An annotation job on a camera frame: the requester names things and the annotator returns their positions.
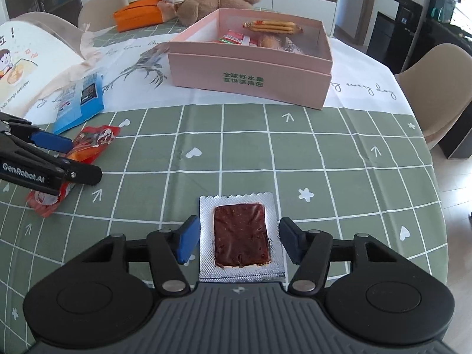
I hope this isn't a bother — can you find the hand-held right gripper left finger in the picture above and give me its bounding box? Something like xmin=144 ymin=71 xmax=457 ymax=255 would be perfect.
xmin=81 ymin=215 xmax=200 ymax=297

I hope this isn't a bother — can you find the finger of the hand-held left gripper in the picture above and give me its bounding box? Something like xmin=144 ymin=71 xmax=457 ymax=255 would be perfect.
xmin=0 ymin=112 xmax=73 ymax=154
xmin=0 ymin=141 xmax=103 ymax=187

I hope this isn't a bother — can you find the orange tissue box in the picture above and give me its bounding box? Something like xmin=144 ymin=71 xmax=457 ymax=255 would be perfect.
xmin=112 ymin=0 xmax=167 ymax=33

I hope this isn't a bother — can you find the pale snack packet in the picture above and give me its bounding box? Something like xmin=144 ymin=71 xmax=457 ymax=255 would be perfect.
xmin=282 ymin=40 xmax=307 ymax=54

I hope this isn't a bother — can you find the green checked tablecloth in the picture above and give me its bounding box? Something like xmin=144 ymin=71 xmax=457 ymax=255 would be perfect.
xmin=0 ymin=18 xmax=448 ymax=354

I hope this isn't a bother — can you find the black appliance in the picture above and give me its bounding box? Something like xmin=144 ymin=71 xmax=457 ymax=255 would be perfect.
xmin=368 ymin=0 xmax=423 ymax=75

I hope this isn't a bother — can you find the pink cardboard box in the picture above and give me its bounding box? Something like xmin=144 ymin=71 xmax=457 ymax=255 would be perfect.
xmin=168 ymin=7 xmax=333 ymax=110

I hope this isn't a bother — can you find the long red snack packet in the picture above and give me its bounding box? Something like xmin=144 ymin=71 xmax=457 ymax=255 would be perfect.
xmin=217 ymin=29 xmax=259 ymax=47

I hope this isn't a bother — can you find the biscuit packet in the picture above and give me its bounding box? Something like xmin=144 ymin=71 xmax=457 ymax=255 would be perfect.
xmin=241 ymin=19 xmax=305 ymax=35

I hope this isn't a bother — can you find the yellow cake snack packet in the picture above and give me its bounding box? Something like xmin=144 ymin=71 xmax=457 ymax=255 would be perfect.
xmin=258 ymin=33 xmax=292 ymax=49

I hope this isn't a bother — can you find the beige printed tote bag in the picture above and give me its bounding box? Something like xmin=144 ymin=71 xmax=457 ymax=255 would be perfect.
xmin=0 ymin=20 xmax=106 ymax=126

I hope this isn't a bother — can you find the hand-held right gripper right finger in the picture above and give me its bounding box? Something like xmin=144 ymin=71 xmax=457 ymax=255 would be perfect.
xmin=279 ymin=217 xmax=401 ymax=297

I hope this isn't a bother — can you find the large red chicken snack packet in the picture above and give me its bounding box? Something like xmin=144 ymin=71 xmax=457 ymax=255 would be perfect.
xmin=26 ymin=124 xmax=122 ymax=217

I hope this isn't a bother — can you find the blue snack packet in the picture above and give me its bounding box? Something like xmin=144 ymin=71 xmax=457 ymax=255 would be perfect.
xmin=53 ymin=73 xmax=105 ymax=135

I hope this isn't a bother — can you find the silver packet with brown snack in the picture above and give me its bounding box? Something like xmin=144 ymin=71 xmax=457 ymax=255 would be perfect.
xmin=198 ymin=192 xmax=286 ymax=283

